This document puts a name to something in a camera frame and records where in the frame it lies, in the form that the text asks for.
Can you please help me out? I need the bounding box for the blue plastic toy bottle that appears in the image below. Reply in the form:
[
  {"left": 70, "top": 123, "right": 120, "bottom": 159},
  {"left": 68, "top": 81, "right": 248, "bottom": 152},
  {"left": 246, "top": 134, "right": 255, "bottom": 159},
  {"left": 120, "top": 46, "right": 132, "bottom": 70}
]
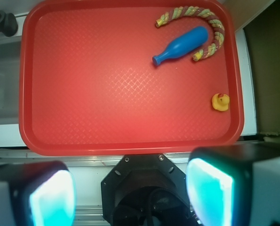
[{"left": 152, "top": 26, "right": 208, "bottom": 66}]

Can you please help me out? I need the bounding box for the brown cardboard panel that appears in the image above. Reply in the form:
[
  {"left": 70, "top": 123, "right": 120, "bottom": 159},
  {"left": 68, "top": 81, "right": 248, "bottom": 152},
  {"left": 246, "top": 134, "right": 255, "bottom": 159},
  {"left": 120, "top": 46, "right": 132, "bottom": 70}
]
[{"left": 244, "top": 0, "right": 280, "bottom": 136}]

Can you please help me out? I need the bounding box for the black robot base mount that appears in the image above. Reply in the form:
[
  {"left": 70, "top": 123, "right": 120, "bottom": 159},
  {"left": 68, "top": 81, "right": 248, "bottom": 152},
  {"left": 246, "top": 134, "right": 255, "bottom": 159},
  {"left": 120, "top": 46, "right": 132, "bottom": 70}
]
[{"left": 101, "top": 154, "right": 198, "bottom": 226}]

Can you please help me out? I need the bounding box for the grey sink faucet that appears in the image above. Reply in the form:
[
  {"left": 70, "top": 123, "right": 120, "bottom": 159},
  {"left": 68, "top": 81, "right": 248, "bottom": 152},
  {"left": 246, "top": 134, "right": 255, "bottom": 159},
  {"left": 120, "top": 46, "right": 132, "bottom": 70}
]
[{"left": 0, "top": 10, "right": 18, "bottom": 37}]

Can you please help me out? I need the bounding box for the multicolored twisted rope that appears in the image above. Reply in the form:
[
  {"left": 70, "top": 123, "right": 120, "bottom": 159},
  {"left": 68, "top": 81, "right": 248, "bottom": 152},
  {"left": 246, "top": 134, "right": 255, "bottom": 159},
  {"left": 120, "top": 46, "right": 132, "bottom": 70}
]
[{"left": 155, "top": 6, "right": 225, "bottom": 62}]

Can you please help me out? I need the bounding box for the yellow rubber duck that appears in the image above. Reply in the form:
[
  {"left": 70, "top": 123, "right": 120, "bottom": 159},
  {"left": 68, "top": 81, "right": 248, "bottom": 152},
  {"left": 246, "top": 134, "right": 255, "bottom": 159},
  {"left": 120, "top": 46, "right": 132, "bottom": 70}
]
[{"left": 211, "top": 93, "right": 230, "bottom": 112}]

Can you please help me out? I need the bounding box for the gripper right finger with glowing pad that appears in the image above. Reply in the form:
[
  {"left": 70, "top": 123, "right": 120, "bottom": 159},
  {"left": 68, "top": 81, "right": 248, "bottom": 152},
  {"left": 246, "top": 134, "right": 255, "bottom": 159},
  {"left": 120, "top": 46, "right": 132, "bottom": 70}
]
[{"left": 186, "top": 144, "right": 280, "bottom": 226}]

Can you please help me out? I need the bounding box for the red plastic tray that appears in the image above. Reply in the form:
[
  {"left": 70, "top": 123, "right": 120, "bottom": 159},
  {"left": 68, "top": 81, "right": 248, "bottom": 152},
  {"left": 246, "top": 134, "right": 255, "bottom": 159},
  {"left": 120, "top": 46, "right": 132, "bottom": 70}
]
[{"left": 19, "top": 0, "right": 244, "bottom": 156}]

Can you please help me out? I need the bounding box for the grey toy sink basin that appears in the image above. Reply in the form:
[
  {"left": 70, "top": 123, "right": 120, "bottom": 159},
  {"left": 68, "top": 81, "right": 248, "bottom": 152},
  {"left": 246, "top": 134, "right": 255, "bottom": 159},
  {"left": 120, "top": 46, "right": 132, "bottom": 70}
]
[{"left": 0, "top": 41, "right": 21, "bottom": 125}]

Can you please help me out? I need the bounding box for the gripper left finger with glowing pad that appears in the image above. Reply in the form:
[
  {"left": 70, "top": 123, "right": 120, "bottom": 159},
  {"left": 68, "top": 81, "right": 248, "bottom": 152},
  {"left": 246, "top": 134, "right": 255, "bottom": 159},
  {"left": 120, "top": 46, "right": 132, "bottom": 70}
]
[{"left": 0, "top": 161, "right": 77, "bottom": 226}]

